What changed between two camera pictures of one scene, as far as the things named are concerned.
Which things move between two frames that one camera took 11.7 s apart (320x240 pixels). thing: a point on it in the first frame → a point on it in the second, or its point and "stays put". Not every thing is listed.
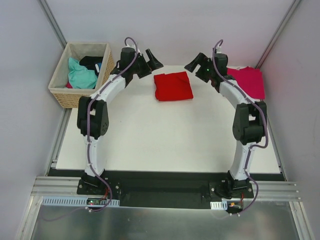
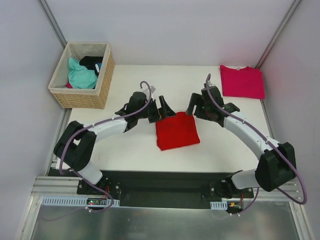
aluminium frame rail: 49,186 stays put
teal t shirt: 79,77 stays put
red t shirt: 174,86 → 176,131
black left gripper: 145,66 → 155,111
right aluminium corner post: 277,34 stays put
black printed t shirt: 92,63 stays put
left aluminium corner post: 53,22 stays put
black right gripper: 201,66 → 200,110
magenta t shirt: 250,79 stays put
